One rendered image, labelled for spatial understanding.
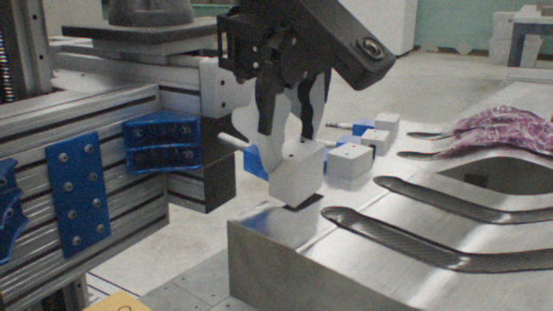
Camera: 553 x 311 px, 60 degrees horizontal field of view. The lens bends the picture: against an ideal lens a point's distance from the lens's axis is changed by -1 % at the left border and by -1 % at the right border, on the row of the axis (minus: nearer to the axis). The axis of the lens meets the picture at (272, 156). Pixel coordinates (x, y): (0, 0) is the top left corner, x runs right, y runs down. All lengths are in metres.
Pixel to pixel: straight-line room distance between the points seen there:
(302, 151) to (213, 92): 0.30
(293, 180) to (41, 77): 0.49
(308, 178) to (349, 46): 0.16
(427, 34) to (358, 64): 7.46
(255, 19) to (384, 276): 0.25
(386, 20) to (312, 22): 6.68
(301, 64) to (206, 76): 0.34
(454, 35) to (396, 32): 1.07
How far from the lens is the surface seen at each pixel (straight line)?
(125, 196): 0.84
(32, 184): 0.73
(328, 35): 0.41
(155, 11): 0.86
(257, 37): 0.44
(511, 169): 0.71
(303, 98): 0.50
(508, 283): 0.41
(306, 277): 0.45
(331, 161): 0.60
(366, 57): 0.41
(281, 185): 0.51
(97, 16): 6.65
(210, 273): 0.58
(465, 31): 7.76
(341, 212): 0.52
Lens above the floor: 1.12
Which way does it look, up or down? 21 degrees down
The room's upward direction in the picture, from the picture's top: straight up
